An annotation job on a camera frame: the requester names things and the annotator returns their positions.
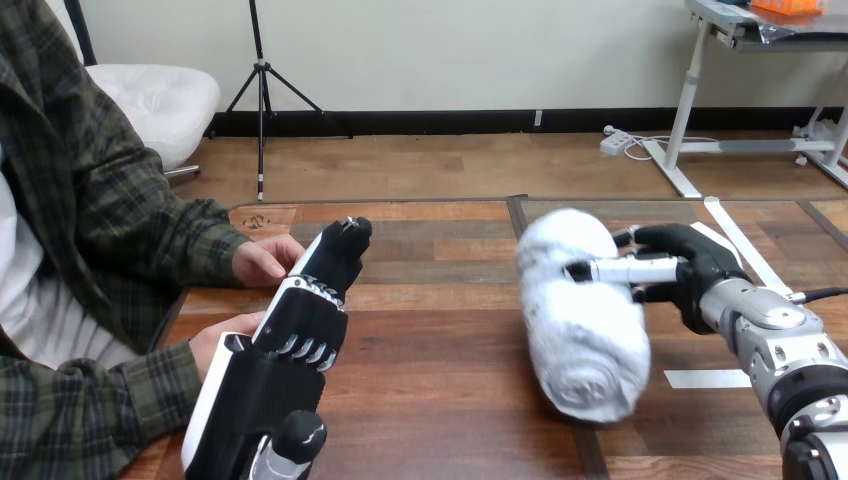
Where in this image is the white cushioned chair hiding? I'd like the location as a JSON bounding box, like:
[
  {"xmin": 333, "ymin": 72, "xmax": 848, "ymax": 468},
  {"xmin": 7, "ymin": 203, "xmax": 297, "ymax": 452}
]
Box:
[{"xmin": 44, "ymin": 0, "xmax": 223, "ymax": 181}]

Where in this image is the white desk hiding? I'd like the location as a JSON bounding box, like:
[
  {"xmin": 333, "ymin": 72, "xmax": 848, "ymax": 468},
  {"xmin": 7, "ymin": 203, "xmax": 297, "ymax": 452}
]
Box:
[{"xmin": 641, "ymin": 0, "xmax": 848, "ymax": 200}]

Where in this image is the person's body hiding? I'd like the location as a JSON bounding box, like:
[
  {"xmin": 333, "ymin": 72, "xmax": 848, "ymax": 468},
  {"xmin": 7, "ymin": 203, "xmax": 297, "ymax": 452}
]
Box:
[{"xmin": 0, "ymin": 0, "xmax": 200, "ymax": 374}]

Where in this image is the orange thing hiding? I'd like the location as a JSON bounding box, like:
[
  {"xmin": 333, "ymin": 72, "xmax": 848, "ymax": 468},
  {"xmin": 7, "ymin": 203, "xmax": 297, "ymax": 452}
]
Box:
[{"xmin": 751, "ymin": 0, "xmax": 829, "ymax": 17}]

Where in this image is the person's hand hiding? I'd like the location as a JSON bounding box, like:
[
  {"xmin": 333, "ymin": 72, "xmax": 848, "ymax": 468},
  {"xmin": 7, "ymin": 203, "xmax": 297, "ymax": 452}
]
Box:
[
  {"xmin": 188, "ymin": 311, "xmax": 267, "ymax": 384},
  {"xmin": 231, "ymin": 233, "xmax": 307, "ymax": 289}
]

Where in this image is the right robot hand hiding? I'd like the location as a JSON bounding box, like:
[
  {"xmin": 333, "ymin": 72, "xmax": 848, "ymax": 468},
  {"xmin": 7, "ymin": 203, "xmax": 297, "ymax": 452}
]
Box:
[{"xmin": 564, "ymin": 223, "xmax": 751, "ymax": 337}]

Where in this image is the white power strip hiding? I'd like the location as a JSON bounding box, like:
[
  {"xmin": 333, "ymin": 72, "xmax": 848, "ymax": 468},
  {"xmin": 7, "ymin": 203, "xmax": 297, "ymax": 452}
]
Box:
[{"xmin": 599, "ymin": 125, "xmax": 635, "ymax": 158}]

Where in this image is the black tripod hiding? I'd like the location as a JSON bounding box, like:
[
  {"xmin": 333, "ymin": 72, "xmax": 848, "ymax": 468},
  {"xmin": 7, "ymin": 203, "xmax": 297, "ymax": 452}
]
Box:
[{"xmin": 207, "ymin": 0, "xmax": 354, "ymax": 202}]

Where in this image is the black cable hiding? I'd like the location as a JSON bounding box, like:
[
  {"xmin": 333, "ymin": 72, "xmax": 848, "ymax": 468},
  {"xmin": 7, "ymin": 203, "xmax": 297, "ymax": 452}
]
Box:
[{"xmin": 788, "ymin": 286, "xmax": 848, "ymax": 305}]

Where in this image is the person's forearm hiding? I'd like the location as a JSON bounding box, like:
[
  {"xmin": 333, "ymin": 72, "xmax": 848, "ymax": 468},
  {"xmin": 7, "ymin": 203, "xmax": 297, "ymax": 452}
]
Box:
[
  {"xmin": 0, "ymin": 340, "xmax": 204, "ymax": 480},
  {"xmin": 129, "ymin": 197, "xmax": 254, "ymax": 297}
]

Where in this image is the white towel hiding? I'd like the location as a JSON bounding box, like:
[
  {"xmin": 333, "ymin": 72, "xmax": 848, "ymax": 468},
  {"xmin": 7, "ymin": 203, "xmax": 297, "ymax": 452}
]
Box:
[{"xmin": 515, "ymin": 207, "xmax": 653, "ymax": 425}]

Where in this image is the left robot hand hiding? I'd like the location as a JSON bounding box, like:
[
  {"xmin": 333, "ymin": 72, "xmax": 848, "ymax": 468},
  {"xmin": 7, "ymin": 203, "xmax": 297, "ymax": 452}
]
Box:
[{"xmin": 181, "ymin": 216, "xmax": 374, "ymax": 480}]

